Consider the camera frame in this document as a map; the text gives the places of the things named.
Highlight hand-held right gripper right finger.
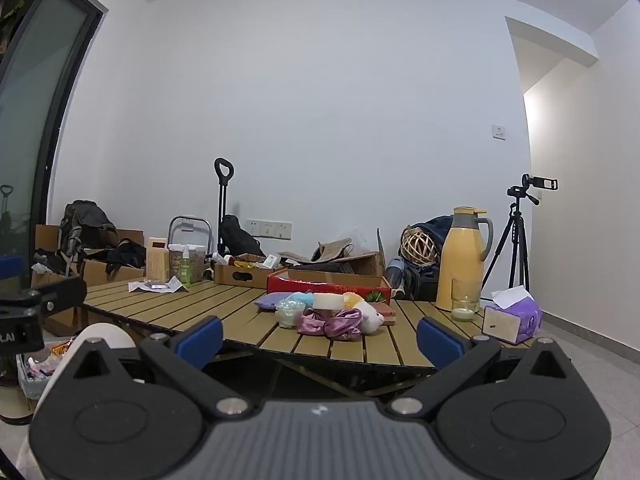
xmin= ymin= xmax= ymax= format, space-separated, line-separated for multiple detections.
xmin=385 ymin=317 xmax=576 ymax=418

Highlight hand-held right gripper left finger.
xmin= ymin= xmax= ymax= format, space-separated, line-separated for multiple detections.
xmin=65 ymin=316 xmax=256 ymax=418

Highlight white plush toy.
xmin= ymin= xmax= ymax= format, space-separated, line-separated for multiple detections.
xmin=357 ymin=301 xmax=387 ymax=335

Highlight lavender fuzzy towel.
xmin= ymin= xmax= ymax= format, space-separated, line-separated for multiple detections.
xmin=254 ymin=291 xmax=291 ymax=311

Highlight red cardboard box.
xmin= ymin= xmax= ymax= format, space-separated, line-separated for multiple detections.
xmin=266 ymin=268 xmax=392 ymax=307

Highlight clear plastic bag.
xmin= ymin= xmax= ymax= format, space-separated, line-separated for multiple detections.
xmin=275 ymin=300 xmax=306 ymax=330

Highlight pink satin scrunchie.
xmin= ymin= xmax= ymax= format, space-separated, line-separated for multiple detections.
xmin=297 ymin=308 xmax=363 ymax=342

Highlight yellow white sponge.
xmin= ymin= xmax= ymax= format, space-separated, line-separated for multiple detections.
xmin=312 ymin=292 xmax=346 ymax=311

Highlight brown cardboard box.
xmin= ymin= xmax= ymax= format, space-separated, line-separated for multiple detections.
xmin=82 ymin=230 xmax=147 ymax=288
xmin=30 ymin=224 xmax=88 ymax=337

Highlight clear glass cup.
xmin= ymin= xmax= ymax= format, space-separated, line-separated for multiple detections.
xmin=451 ymin=277 xmax=482 ymax=322

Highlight trash bin with bag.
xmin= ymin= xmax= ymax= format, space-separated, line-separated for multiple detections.
xmin=0 ymin=337 xmax=76 ymax=426

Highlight black duffel bag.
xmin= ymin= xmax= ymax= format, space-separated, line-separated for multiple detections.
xmin=400 ymin=260 xmax=441 ymax=303

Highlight clear plastic packets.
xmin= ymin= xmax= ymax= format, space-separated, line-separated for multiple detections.
xmin=128 ymin=276 xmax=191 ymax=294

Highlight white round object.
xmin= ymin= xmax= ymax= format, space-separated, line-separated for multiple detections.
xmin=35 ymin=322 xmax=138 ymax=411

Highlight black clothes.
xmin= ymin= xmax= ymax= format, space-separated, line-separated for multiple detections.
xmin=105 ymin=240 xmax=147 ymax=267

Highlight clear grain container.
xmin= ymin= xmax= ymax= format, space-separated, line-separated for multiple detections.
xmin=168 ymin=244 xmax=207 ymax=281

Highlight dark backpack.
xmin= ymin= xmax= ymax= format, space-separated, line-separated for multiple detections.
xmin=58 ymin=200 xmax=120 ymax=266

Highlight yellow thermos jug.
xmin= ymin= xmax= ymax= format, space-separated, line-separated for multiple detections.
xmin=435 ymin=206 xmax=495 ymax=311

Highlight purple tissue box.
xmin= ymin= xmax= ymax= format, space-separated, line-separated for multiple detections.
xmin=482 ymin=285 xmax=543 ymax=346

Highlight beige carton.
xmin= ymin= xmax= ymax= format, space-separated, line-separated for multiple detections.
xmin=146 ymin=236 xmax=171 ymax=283

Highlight rattan ball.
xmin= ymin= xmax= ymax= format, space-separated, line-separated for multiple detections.
xmin=402 ymin=227 xmax=441 ymax=266

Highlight black trolley bag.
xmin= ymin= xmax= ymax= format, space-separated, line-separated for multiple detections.
xmin=219 ymin=215 xmax=266 ymax=258

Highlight large open cardboard box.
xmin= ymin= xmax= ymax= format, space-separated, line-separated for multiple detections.
xmin=277 ymin=227 xmax=388 ymax=278

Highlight dark blue jacket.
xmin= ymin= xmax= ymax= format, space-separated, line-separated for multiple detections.
xmin=400 ymin=215 xmax=453 ymax=261

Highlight black hand trolley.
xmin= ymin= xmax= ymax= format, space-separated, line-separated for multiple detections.
xmin=214 ymin=157 xmax=236 ymax=257

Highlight black tripod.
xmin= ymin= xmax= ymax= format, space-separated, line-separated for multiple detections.
xmin=482 ymin=185 xmax=541 ymax=293

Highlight brown kraft paper bag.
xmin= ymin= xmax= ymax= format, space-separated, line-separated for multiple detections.
xmin=312 ymin=240 xmax=356 ymax=263

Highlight dark framed glass door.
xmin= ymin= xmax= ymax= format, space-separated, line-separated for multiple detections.
xmin=0 ymin=0 xmax=108 ymax=261

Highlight brown box with handle hole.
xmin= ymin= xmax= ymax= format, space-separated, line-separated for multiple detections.
xmin=214 ymin=262 xmax=282 ymax=290

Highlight white metal stool frame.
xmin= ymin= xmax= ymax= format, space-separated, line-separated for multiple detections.
xmin=167 ymin=216 xmax=212 ymax=256

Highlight black camcorder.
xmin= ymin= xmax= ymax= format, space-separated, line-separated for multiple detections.
xmin=520 ymin=173 xmax=559 ymax=192

